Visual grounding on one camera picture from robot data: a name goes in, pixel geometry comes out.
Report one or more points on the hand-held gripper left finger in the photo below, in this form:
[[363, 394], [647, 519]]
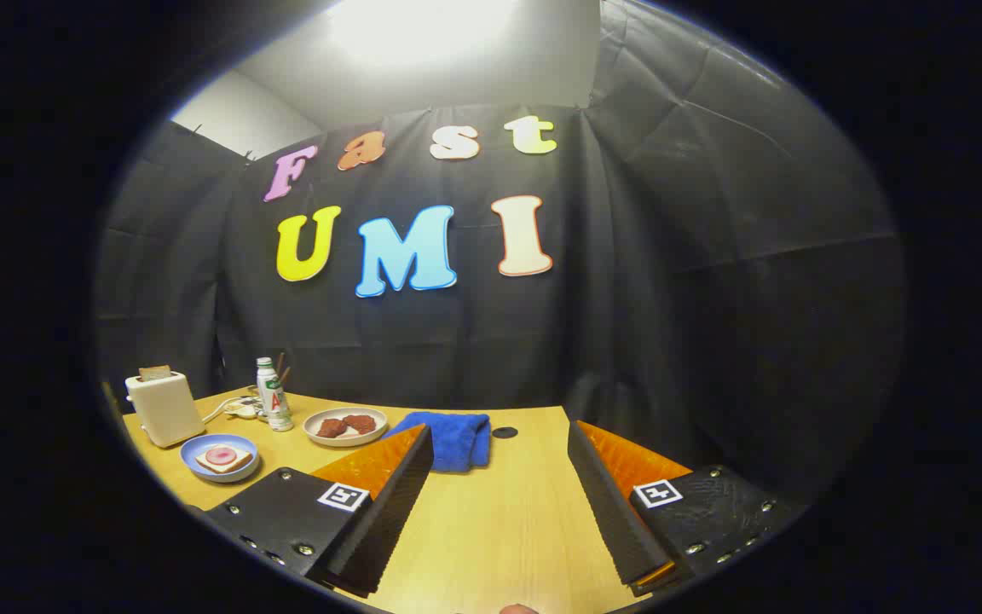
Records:
[[389, 512]]

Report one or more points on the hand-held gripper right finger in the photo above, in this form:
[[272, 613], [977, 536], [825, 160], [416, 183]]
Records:
[[615, 512]]

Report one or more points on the plain toast bread slice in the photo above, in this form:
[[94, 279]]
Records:
[[155, 373]]

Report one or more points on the beige round plate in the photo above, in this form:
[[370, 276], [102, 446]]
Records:
[[369, 436]]

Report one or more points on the brown meat piece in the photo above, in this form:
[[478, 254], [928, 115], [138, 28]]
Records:
[[332, 428], [360, 422]]

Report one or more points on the blue folded towel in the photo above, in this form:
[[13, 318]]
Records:
[[457, 439]]

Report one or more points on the bread slice under ham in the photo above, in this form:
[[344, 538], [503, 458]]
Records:
[[239, 463]]

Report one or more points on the white drink bottle green cap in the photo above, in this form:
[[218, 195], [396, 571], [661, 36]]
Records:
[[274, 401]]

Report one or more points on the pink ham slice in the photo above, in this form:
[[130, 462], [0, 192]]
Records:
[[222, 455]]

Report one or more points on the white divided seasoning tray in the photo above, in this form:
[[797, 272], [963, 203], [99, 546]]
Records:
[[244, 410]]

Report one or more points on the black backdrop cloth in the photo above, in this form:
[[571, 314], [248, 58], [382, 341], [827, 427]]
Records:
[[627, 324]]

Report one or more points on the blue round plate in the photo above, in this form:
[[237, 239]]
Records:
[[197, 469]]

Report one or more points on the cream white toaster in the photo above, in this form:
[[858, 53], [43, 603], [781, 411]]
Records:
[[165, 411]]

